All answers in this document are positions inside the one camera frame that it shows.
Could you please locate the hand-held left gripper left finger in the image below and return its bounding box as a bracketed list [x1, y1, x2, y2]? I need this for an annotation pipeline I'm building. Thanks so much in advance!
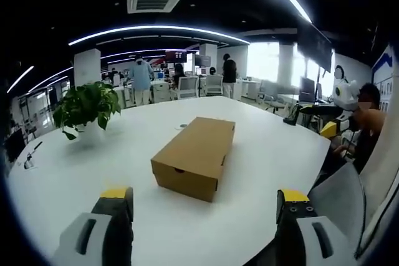
[53, 186, 135, 264]

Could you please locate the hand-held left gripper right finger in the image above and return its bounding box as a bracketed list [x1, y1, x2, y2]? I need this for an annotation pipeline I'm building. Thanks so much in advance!
[276, 188, 350, 264]

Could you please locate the brown cardboard shoe box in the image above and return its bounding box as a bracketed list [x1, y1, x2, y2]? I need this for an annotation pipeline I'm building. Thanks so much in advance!
[150, 116, 236, 203]

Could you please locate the yellow box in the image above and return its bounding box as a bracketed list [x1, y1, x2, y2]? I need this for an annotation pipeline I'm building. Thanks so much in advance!
[320, 121, 338, 138]

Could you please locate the grey office chair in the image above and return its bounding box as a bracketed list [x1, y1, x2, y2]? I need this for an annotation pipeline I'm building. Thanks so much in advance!
[307, 162, 367, 260]

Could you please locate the white plant pot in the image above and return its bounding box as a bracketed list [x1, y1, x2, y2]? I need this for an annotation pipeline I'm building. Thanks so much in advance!
[75, 121, 105, 146]

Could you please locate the small black stand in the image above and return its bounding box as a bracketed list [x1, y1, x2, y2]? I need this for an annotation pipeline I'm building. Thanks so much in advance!
[282, 105, 300, 126]

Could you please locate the black computer monitor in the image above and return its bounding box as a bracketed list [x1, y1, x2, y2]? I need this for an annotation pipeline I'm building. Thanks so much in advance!
[2, 128, 26, 164]

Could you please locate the green potted plant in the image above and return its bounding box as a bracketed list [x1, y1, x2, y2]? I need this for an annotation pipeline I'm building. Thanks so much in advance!
[52, 80, 122, 141]

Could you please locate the white humanoid robot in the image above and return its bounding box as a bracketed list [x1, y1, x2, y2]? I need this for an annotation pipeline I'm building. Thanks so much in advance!
[332, 64, 358, 113]

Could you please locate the white mesh office chair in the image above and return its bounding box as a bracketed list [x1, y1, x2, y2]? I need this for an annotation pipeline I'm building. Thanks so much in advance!
[204, 74, 224, 97]
[174, 75, 200, 100]

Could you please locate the black hanging monitor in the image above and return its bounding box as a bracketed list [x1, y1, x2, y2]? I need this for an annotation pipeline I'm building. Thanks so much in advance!
[296, 23, 334, 74]

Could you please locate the ceiling air conditioner vent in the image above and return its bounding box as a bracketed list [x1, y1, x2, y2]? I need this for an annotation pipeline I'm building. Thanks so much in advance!
[127, 0, 185, 14]

